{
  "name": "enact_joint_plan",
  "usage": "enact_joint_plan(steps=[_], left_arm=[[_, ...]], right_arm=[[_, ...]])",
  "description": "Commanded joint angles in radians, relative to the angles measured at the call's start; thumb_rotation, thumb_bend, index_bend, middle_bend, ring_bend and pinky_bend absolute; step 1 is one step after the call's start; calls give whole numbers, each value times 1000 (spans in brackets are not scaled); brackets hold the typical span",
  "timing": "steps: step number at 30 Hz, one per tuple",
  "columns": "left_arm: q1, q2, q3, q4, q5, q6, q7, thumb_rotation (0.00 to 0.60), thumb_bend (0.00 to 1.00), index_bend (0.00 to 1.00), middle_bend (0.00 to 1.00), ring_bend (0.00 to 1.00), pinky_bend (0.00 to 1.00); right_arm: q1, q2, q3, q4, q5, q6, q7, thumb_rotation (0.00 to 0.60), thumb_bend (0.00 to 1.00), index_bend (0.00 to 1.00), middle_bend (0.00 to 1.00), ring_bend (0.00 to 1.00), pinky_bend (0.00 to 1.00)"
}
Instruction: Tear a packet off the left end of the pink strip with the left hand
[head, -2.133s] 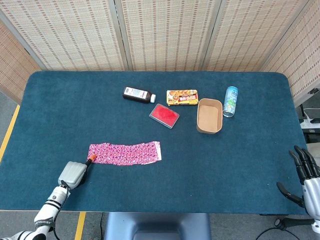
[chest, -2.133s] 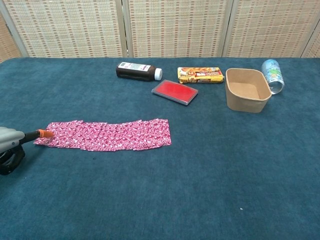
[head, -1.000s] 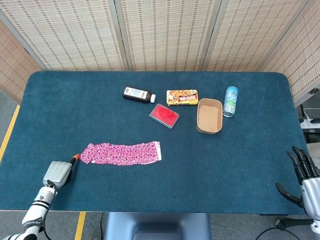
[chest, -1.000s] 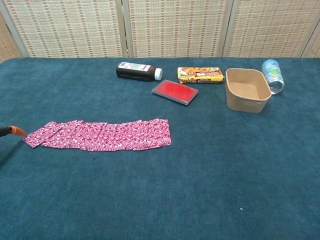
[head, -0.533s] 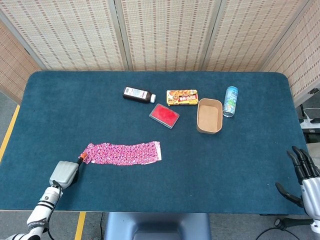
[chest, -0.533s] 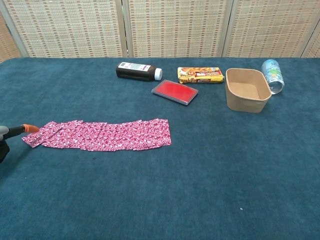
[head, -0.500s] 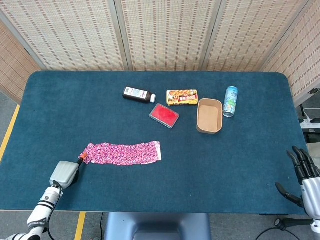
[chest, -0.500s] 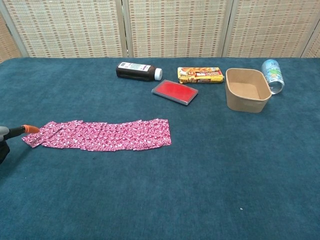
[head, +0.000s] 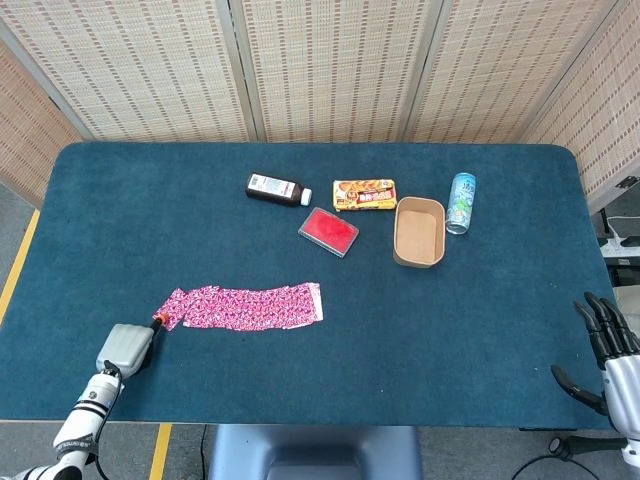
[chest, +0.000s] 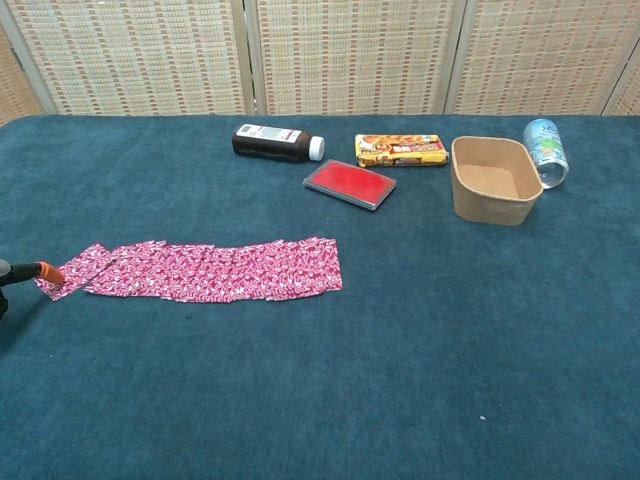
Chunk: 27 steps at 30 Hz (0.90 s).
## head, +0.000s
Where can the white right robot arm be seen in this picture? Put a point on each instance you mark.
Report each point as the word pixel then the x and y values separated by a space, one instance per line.
pixel 632 452

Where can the yellow snack packet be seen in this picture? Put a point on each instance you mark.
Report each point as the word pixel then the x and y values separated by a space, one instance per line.
pixel 365 195

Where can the blue felt table mat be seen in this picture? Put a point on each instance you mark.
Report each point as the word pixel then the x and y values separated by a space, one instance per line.
pixel 350 360

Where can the brown bottle with white cap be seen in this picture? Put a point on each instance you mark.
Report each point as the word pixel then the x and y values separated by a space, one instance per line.
pixel 272 189

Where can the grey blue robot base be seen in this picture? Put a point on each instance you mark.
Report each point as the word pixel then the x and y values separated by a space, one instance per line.
pixel 315 450

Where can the pink patterned snack strip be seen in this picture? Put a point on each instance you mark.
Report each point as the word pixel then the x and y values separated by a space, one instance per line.
pixel 255 307

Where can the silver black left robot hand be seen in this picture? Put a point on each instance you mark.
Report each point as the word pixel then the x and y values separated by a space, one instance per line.
pixel 125 347

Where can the light blue drink can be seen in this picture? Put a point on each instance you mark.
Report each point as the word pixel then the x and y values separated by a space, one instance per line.
pixel 461 202

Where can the white plastic adapter with cable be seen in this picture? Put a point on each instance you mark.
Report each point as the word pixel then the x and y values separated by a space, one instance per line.
pixel 622 246

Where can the black caster frame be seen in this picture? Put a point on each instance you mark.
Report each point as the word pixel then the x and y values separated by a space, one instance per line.
pixel 585 444

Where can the woven bamboo screen panel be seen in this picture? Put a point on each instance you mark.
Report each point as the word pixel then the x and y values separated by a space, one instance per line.
pixel 25 135
pixel 335 65
pixel 140 65
pixel 500 65
pixel 610 110

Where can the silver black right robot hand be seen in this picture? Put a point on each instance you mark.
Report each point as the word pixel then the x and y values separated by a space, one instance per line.
pixel 620 380

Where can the brown paper box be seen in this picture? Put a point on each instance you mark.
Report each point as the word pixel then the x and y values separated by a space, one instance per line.
pixel 419 235

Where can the red ink stamp pad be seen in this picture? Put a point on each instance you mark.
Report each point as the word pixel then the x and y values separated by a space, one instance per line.
pixel 328 231

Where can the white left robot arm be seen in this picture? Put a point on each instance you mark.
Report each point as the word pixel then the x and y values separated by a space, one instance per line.
pixel 82 420

